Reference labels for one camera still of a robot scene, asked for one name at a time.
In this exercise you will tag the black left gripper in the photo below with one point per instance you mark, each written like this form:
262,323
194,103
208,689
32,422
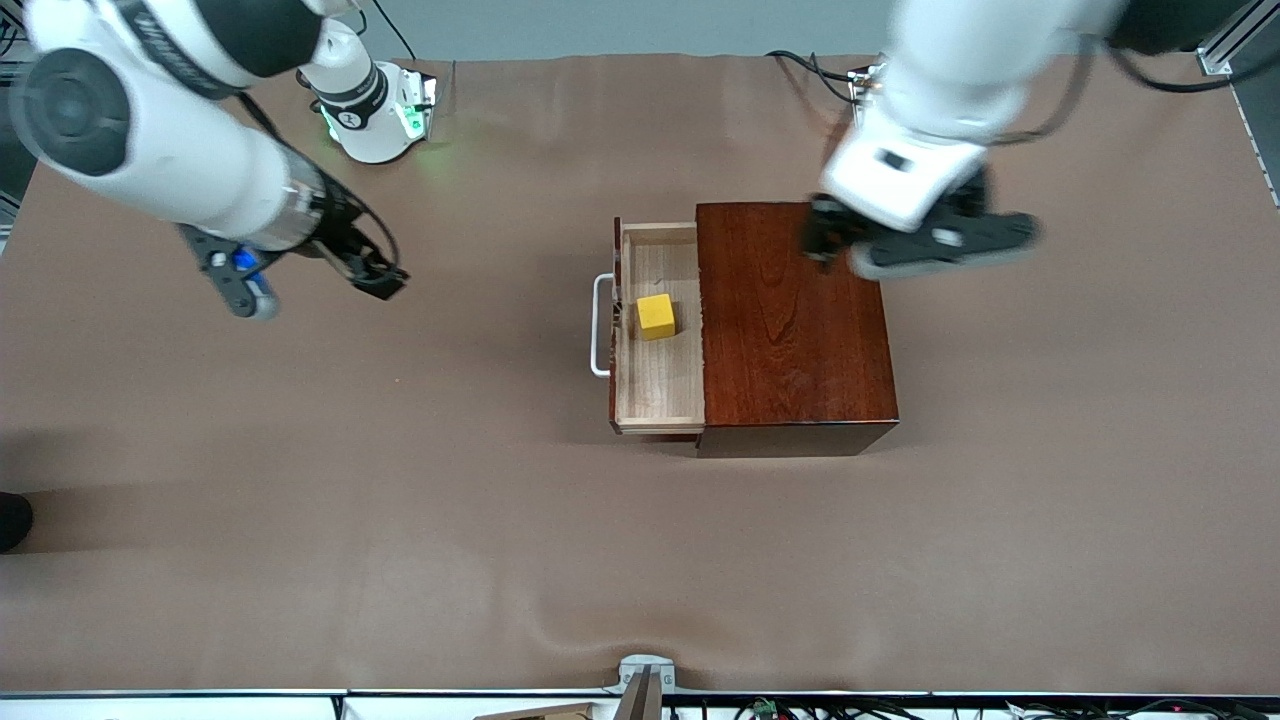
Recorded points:
826,236

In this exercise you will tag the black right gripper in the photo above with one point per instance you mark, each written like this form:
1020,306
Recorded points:
337,228

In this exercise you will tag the yellow cube block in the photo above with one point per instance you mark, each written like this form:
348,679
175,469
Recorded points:
656,316

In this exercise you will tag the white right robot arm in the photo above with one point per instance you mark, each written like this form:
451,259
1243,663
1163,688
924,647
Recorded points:
180,170

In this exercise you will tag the dark red wooden cabinet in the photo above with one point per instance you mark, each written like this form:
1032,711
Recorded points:
790,340

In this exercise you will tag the brown table cover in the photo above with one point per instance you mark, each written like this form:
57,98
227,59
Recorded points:
400,550

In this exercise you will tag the black round object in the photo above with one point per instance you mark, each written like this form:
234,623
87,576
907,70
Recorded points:
12,522

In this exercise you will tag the light wooden board piece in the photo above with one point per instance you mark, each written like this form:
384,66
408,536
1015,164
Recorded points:
550,713

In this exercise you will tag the aluminium frame profile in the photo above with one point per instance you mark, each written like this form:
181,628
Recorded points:
1228,55

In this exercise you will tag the grey metal clamp bracket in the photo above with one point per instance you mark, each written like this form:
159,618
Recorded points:
645,675

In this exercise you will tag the white table edge rail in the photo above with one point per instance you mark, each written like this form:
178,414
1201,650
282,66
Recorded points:
150,708

